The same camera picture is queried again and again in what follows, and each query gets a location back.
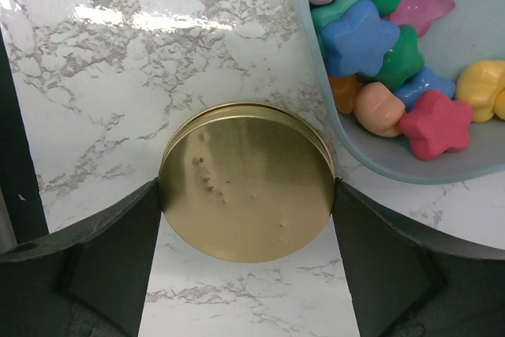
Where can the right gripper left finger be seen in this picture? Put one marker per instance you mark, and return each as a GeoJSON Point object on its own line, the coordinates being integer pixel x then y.
{"type": "Point", "coordinates": [88, 279]}

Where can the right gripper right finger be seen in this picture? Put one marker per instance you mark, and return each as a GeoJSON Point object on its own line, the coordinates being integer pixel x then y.
{"type": "Point", "coordinates": [408, 279]}

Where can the gold round jar lid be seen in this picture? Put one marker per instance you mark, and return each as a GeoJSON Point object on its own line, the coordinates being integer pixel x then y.
{"type": "Point", "coordinates": [247, 182]}

